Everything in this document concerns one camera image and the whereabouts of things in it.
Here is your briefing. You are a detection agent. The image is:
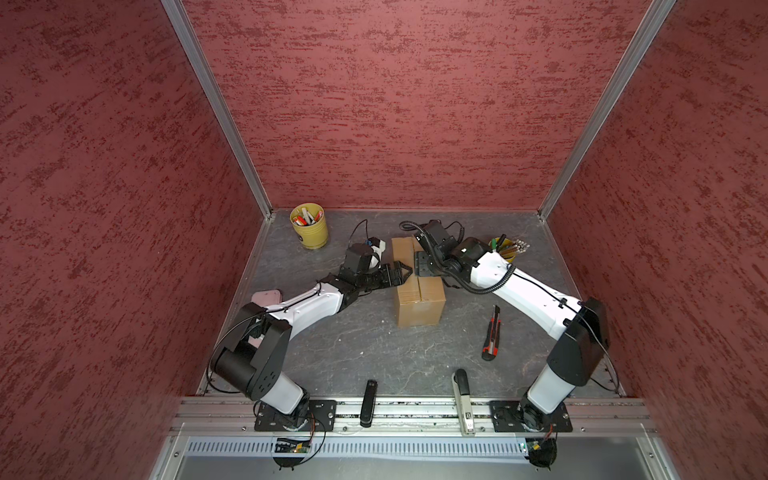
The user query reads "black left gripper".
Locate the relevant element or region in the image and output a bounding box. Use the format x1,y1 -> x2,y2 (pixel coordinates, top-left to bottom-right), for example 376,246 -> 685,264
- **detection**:
357,261 -> 412,291

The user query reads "brown cardboard express box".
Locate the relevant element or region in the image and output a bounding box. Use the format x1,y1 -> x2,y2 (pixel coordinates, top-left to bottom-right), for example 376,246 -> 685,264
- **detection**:
391,237 -> 446,329

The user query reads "red black utility knife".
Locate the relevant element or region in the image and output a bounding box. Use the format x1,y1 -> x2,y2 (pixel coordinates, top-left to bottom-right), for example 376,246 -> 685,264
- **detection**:
481,305 -> 501,361

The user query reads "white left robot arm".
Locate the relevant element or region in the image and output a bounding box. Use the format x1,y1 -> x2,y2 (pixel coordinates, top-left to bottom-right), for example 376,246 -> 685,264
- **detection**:
209,239 -> 413,431

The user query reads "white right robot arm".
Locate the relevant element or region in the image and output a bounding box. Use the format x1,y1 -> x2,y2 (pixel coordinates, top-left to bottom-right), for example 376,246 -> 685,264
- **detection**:
400,220 -> 610,431

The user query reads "yellow pencil cup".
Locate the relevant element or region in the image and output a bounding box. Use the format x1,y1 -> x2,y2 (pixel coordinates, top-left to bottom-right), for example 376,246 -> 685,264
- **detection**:
497,239 -> 518,262

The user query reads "coloured pencils bundle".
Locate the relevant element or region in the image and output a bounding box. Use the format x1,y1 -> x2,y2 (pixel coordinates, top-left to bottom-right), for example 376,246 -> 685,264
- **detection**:
500,239 -> 530,256

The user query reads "yellow-green pen holder cup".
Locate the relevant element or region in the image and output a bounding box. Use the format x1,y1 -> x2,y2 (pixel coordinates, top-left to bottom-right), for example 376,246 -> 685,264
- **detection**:
290,203 -> 329,250

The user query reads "pink flat case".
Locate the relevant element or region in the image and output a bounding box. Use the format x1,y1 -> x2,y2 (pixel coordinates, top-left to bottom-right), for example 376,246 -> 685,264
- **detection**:
251,289 -> 282,308

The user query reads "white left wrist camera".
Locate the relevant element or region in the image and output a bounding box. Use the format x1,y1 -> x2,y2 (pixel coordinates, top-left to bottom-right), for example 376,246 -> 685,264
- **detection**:
366,237 -> 386,269

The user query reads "silver latch with black handle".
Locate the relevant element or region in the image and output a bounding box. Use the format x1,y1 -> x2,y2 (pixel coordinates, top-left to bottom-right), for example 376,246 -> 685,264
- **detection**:
452,368 -> 475,437

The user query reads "black handle on rail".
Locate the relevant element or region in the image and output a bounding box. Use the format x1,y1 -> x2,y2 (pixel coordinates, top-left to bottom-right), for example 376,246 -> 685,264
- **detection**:
359,379 -> 378,428

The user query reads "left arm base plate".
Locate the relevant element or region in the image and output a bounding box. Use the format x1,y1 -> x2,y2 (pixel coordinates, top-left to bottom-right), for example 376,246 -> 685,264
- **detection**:
253,399 -> 337,432

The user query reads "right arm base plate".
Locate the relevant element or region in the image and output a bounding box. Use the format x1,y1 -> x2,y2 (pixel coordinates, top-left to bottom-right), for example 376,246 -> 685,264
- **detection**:
489,399 -> 573,434

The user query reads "left circuit board with wires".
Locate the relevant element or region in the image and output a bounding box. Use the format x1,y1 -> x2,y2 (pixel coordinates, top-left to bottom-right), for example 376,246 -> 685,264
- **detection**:
272,437 -> 313,469

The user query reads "circuit board with wires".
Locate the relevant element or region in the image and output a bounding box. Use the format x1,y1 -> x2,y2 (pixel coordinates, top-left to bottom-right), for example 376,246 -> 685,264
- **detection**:
272,437 -> 313,469
525,437 -> 558,470

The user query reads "right circuit board with wires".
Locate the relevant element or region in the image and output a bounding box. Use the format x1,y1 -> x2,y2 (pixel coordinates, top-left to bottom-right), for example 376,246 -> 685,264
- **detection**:
525,437 -> 558,470

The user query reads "aluminium front rail frame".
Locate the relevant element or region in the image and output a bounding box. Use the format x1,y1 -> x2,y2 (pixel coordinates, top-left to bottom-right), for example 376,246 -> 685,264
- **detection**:
150,396 -> 678,479

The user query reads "aluminium corner post right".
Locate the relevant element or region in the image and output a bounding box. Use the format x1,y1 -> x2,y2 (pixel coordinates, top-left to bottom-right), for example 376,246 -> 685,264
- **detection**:
538,0 -> 676,223

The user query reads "aluminium corner post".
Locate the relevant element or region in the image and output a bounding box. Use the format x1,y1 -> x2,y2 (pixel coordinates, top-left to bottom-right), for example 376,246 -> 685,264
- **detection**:
161,0 -> 274,222
538,0 -> 676,223

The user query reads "aluminium corner post left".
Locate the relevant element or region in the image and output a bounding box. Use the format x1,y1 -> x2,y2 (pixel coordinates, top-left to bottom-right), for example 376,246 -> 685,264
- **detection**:
161,0 -> 274,222

